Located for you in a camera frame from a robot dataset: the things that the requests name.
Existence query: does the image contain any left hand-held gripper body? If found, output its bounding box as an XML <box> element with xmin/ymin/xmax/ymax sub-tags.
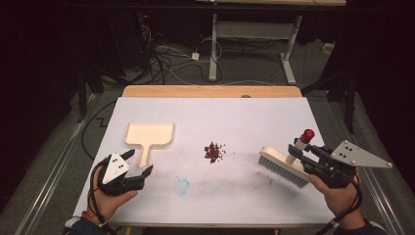
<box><xmin>96</xmin><ymin>152</ymin><xmax>146</xmax><ymax>197</ymax></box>

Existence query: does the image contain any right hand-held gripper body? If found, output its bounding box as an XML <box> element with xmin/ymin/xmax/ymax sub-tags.
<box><xmin>301</xmin><ymin>139</ymin><xmax>393</xmax><ymax>190</ymax></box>

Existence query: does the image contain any white brush with red-tipped handle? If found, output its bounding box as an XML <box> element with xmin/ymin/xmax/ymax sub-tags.
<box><xmin>257</xmin><ymin>128</ymin><xmax>316</xmax><ymax>189</ymax></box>

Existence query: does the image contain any beige plastic dustpan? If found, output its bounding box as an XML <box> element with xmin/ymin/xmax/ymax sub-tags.
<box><xmin>122</xmin><ymin>121</ymin><xmax>175</xmax><ymax>169</ymax></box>

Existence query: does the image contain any pile of red crumbs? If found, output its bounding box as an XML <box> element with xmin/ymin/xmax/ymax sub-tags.
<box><xmin>204</xmin><ymin>141</ymin><xmax>227</xmax><ymax>165</ymax></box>

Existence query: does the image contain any person's left hand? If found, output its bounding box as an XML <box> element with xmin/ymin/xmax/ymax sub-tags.
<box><xmin>87</xmin><ymin>166</ymin><xmax>139</xmax><ymax>225</ymax></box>

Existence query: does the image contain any person's right hand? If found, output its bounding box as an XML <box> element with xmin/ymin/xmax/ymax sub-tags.
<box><xmin>308</xmin><ymin>165</ymin><xmax>361</xmax><ymax>218</ymax></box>

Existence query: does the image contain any orange wristband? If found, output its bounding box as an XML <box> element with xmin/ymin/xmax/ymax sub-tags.
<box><xmin>81</xmin><ymin>211</ymin><xmax>99</xmax><ymax>223</ymax></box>

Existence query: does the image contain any white table cover sheet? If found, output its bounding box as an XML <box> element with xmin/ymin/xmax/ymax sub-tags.
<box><xmin>72</xmin><ymin>96</ymin><xmax>336</xmax><ymax>227</ymax></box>

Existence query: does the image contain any black metal stand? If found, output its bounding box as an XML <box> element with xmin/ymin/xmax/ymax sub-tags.
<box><xmin>75</xmin><ymin>63</ymin><xmax>106</xmax><ymax>124</ymax></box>
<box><xmin>301</xmin><ymin>67</ymin><xmax>358</xmax><ymax>135</ymax></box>

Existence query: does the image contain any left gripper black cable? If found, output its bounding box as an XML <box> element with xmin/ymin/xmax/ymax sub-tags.
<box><xmin>87</xmin><ymin>156</ymin><xmax>116</xmax><ymax>235</ymax></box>

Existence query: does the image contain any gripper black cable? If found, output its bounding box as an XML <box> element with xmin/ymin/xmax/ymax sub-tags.
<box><xmin>314</xmin><ymin>171</ymin><xmax>364</xmax><ymax>235</ymax></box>
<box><xmin>87</xmin><ymin>156</ymin><xmax>116</xmax><ymax>235</ymax></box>

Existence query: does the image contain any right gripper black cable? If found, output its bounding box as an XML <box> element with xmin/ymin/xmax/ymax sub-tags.
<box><xmin>314</xmin><ymin>171</ymin><xmax>364</xmax><ymax>235</ymax></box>

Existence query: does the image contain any tangle of floor cables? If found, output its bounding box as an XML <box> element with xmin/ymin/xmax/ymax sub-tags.
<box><xmin>135</xmin><ymin>13</ymin><xmax>226</xmax><ymax>86</ymax></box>

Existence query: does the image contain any white metal desk frame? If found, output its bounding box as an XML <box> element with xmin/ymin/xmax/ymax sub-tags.
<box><xmin>195</xmin><ymin>0</ymin><xmax>347</xmax><ymax>86</ymax></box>

